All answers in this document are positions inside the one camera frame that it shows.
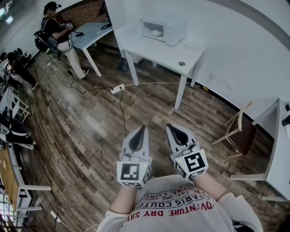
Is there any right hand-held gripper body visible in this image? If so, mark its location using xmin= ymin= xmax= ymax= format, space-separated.
xmin=170 ymin=142 xmax=209 ymax=181

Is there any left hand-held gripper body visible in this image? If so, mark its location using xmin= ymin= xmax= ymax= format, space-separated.
xmin=116 ymin=155 xmax=153 ymax=188

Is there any white microwave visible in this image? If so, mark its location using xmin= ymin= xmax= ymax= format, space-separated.
xmin=114 ymin=18 xmax=189 ymax=49

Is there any person's left forearm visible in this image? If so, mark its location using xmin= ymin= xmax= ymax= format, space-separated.
xmin=109 ymin=184 xmax=139 ymax=214

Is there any person's right forearm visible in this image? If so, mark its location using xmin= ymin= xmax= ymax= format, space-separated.
xmin=192 ymin=173 xmax=230 ymax=202

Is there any wooden chair brown seat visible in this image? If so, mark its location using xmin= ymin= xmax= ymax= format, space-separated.
xmin=212 ymin=101 xmax=258 ymax=159

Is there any person's white printed shirt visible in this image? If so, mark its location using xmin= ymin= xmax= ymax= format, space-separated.
xmin=96 ymin=175 xmax=265 ymax=232

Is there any white power strip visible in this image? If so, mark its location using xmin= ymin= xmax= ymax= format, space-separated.
xmin=50 ymin=210 xmax=62 ymax=224
xmin=111 ymin=83 xmax=126 ymax=95

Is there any white table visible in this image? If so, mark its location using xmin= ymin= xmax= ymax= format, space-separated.
xmin=122 ymin=36 xmax=207 ymax=111

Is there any white desk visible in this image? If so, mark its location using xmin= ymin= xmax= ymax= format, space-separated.
xmin=230 ymin=97 xmax=290 ymax=202

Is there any black and white machine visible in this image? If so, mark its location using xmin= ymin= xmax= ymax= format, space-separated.
xmin=0 ymin=113 xmax=37 ymax=150

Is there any white metal rack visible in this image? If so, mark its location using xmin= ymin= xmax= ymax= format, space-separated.
xmin=0 ymin=87 xmax=31 ymax=123

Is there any pale long table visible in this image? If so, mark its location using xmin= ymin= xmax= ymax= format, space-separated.
xmin=72 ymin=21 xmax=114 ymax=78

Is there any wooden top table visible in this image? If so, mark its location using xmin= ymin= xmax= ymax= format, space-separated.
xmin=0 ymin=145 xmax=52 ymax=219

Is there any black power cable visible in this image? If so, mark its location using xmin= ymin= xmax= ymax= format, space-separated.
xmin=118 ymin=89 xmax=128 ymax=137

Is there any long black floor cable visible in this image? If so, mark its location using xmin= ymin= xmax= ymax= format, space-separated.
xmin=46 ymin=56 xmax=114 ymax=93

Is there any black camera device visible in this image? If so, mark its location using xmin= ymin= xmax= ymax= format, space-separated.
xmin=281 ymin=103 xmax=290 ymax=127

